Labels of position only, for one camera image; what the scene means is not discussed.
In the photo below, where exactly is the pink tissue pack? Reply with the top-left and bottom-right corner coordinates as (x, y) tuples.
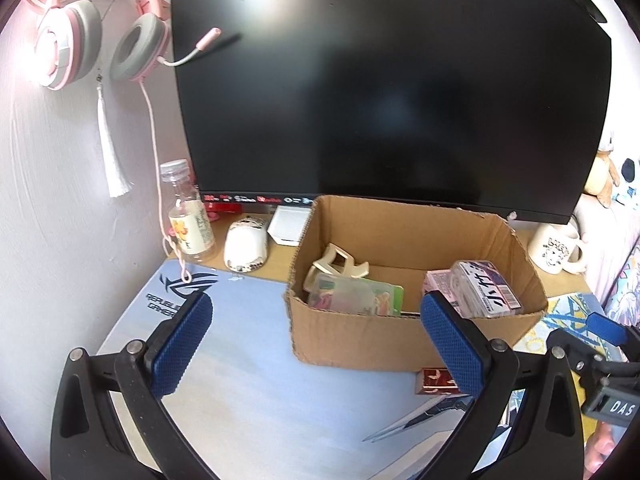
(422, 269), (458, 306)

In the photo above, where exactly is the brown plush toy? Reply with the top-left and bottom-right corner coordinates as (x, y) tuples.
(582, 130), (621, 209)

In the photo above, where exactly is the cream hair claw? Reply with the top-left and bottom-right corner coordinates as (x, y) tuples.
(303, 243), (371, 291)

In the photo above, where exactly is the brown cardboard box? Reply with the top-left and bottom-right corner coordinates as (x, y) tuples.
(284, 195), (549, 373)

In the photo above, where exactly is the printed cushion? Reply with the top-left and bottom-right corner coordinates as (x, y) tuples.
(575, 195), (640, 331)

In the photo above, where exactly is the white and dark plush toy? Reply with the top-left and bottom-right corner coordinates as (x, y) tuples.
(612, 155), (640, 206)

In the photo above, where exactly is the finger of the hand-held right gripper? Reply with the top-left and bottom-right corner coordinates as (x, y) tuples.
(586, 311), (640, 348)

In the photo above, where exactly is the small red box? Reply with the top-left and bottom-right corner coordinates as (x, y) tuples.
(414, 367), (458, 395)

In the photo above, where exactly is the small white box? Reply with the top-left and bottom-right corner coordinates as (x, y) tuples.
(267, 206), (313, 246)

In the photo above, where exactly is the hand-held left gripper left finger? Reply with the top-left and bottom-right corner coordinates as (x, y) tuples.
(50, 291), (213, 480)

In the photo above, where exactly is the clear plastic bottle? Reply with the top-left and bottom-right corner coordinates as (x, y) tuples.
(159, 159), (217, 263)

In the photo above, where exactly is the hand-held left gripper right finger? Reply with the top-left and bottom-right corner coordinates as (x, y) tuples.
(421, 292), (586, 480)

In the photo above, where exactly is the light blue desk mat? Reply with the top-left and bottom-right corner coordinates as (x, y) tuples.
(95, 255), (608, 480)

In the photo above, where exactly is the pink and grey headset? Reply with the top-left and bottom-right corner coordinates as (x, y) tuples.
(25, 0), (223, 92)

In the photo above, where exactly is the white computer mouse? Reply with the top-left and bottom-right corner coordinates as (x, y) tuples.
(223, 215), (269, 273)

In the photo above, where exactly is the black computer monitor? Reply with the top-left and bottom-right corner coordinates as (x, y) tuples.
(170, 0), (613, 226)

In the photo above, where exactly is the white printed mug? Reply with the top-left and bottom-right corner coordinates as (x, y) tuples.
(529, 222), (586, 275)

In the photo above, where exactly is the white tassel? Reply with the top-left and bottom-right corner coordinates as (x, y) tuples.
(92, 72), (133, 198)

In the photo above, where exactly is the person's right hand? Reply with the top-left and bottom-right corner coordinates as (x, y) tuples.
(584, 422), (618, 478)

